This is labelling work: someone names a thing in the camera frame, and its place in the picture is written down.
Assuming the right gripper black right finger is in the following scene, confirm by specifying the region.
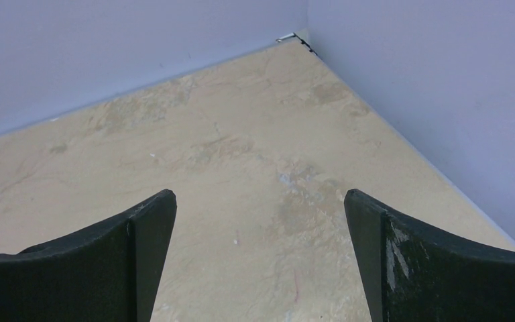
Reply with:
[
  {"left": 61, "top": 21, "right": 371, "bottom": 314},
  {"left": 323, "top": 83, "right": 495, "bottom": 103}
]
[{"left": 344, "top": 189, "right": 515, "bottom": 321}]

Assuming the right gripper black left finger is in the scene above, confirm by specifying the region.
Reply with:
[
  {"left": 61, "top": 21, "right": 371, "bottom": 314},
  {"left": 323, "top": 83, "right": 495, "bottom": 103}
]
[{"left": 0, "top": 190, "right": 177, "bottom": 321}]

